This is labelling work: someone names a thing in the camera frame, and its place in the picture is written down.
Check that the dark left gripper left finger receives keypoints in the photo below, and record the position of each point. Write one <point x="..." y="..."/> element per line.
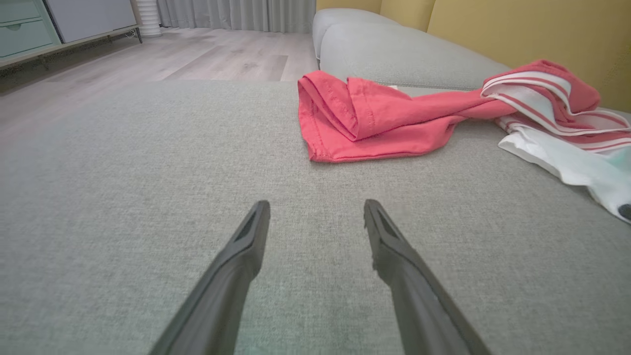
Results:
<point x="227" y="286"/>

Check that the yellow sofa backrest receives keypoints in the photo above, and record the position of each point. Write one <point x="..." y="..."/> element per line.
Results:
<point x="542" y="34"/>

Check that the teal drawer cabinet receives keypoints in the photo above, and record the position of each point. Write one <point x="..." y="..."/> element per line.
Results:
<point x="24" y="29"/>

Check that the grey sofa cushion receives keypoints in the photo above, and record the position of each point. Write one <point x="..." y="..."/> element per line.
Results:
<point x="394" y="54"/>

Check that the grey curtain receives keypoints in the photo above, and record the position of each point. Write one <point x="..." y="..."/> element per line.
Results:
<point x="236" y="14"/>

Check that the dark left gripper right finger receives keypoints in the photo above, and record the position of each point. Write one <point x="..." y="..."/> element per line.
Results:
<point x="414" y="291"/>

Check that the red Bulls basketball jersey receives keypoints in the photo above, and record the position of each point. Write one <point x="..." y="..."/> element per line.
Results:
<point x="384" y="123"/>

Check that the grey fabric sofa seat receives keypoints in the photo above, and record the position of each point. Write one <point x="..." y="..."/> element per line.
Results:
<point x="148" y="197"/>

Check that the white ribbed cylinder appliance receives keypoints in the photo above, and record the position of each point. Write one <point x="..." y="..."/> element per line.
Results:
<point x="148" y="17"/>

